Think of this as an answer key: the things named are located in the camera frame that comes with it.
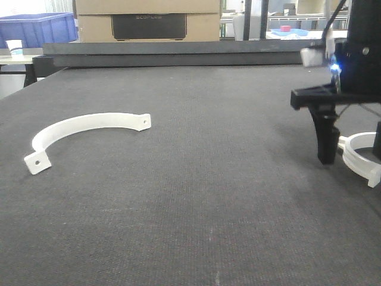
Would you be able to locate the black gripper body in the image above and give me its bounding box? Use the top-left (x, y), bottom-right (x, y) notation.
top-left (291, 1), bottom-right (380, 110)

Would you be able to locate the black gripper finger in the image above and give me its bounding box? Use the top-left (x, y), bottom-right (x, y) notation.
top-left (308, 104), bottom-right (340, 164)
top-left (372, 121), bottom-right (381, 160)

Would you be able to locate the small white pipe clamp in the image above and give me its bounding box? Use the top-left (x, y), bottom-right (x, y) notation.
top-left (338, 132), bottom-right (380, 188)

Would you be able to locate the large white half-ring clamp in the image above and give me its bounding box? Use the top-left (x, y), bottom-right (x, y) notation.
top-left (24, 113), bottom-right (151, 175)

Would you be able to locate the dark grey foam board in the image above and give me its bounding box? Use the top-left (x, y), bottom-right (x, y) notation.
top-left (42, 39), bottom-right (321, 68)

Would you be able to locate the cardboard box with black print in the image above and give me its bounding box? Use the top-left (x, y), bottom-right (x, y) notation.
top-left (73, 0), bottom-right (221, 43)

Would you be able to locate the blue plastic crate background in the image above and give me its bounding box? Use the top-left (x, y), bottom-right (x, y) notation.
top-left (1, 13), bottom-right (78, 49)

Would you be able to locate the white paper cup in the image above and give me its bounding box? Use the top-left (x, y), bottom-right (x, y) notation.
top-left (6, 39), bottom-right (23, 57)

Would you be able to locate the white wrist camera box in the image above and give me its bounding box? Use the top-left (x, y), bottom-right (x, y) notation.
top-left (300, 29), bottom-right (336, 67)

